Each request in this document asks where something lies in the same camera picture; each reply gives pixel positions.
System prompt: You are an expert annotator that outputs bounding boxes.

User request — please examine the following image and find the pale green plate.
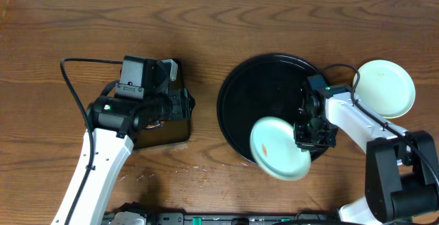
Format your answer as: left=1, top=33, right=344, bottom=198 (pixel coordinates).
left=353, top=60, right=416, bottom=113

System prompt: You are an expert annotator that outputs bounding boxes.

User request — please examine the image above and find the pale blue plate front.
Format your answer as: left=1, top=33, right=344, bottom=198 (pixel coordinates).
left=250, top=117, right=311, bottom=181

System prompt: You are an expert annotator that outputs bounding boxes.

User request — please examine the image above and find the black rectangular water tray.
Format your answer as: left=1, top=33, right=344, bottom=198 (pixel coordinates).
left=134, top=59, right=191, bottom=150

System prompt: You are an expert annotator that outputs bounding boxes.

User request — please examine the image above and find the yellow plate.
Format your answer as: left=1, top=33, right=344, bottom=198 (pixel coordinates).
left=379, top=110, right=407, bottom=119

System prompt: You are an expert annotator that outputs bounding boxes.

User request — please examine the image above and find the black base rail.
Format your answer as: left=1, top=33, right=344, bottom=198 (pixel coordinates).
left=101, top=202, right=340, bottom=225

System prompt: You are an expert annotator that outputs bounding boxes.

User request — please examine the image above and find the round black tray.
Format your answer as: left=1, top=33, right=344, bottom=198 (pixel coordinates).
left=217, top=53, right=318, bottom=163

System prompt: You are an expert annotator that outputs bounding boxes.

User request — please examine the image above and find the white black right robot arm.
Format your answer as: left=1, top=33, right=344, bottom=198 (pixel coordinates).
left=294, top=86, right=438, bottom=224

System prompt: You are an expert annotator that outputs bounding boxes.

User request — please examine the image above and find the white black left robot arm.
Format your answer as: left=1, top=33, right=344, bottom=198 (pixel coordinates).
left=53, top=88, right=195, bottom=224

